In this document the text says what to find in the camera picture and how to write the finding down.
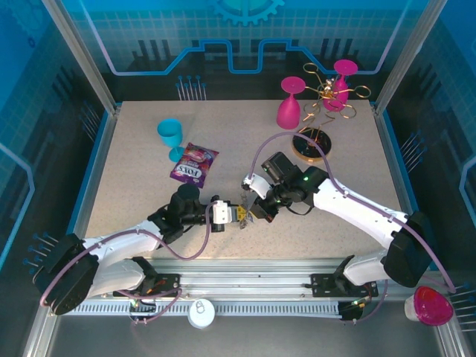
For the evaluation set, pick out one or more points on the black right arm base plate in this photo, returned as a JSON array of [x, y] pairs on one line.
[[320, 284]]

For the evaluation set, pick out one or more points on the pink and white cup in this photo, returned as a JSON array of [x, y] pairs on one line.
[[431, 306]]

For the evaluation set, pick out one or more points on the pink plastic goblet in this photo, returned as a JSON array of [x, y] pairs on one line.
[[288, 111], [346, 67]]

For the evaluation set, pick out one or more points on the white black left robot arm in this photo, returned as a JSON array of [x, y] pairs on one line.
[[119, 241]]

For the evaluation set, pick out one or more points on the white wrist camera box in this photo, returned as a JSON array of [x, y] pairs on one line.
[[258, 186], [222, 212]]

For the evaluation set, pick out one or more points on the white round lid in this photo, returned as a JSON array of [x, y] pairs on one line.
[[202, 316]]

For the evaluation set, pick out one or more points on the aluminium frame post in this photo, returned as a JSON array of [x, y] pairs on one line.
[[85, 63], [405, 63]]

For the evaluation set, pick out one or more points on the cyan plastic goblet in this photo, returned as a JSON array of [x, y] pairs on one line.
[[170, 137]]

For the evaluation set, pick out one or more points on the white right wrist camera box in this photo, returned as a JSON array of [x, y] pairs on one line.
[[258, 186]]

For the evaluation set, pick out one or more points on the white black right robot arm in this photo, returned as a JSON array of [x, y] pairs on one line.
[[357, 212]]

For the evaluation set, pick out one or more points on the small clear zip bag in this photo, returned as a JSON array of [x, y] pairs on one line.
[[245, 219]]

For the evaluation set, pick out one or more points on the black electronics board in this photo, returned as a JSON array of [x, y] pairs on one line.
[[353, 312], [143, 310]]

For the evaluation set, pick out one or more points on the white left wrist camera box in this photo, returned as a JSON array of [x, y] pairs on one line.
[[222, 212]]

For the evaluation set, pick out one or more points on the purple candy bag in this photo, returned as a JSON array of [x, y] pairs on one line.
[[193, 163]]

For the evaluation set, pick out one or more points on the aluminium mounting rail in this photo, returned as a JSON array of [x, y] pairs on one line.
[[241, 271]]

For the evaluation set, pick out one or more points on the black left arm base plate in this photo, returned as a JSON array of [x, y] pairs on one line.
[[167, 284]]

